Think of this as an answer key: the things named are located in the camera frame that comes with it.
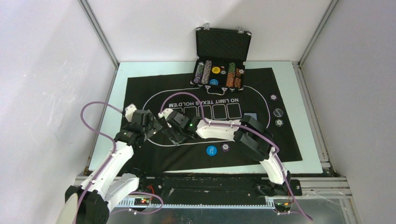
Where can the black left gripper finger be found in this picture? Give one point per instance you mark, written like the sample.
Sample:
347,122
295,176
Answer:
149,132
154,124

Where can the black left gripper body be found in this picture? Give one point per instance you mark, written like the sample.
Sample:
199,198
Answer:
143,132

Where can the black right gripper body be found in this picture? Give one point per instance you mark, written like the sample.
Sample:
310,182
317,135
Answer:
180,131

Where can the blue round button chip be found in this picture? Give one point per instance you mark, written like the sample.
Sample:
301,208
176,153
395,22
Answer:
211,150

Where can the purple chip bottom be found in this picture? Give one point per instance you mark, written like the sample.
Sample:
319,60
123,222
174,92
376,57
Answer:
225,147

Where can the blue yellow chip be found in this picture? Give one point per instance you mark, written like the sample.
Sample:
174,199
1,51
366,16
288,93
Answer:
279,122

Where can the blue card deck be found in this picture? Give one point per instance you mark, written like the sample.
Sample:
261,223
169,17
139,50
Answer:
253,115

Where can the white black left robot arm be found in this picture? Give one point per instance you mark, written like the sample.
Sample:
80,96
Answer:
99,193

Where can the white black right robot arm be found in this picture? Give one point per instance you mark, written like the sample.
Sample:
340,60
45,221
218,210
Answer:
255,141

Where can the pink grey chip row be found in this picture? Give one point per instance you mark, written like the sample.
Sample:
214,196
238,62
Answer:
206,72

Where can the blue button in case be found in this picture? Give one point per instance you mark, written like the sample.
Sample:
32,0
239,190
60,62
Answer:
213,82

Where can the purple chip row in case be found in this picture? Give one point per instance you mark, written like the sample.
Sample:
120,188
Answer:
199,73

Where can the yellow button in case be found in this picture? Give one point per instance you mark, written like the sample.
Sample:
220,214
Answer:
216,70

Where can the green orange chip row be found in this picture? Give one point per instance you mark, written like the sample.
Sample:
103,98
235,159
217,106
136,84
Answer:
230,75

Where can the brown chip row in case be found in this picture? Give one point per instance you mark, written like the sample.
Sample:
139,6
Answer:
238,78

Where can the black poker felt mat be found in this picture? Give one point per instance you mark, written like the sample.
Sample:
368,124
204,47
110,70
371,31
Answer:
158,154

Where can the black aluminium chip case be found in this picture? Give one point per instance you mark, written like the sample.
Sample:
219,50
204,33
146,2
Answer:
221,46

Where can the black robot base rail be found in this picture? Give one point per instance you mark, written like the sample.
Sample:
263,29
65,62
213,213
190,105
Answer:
216,189

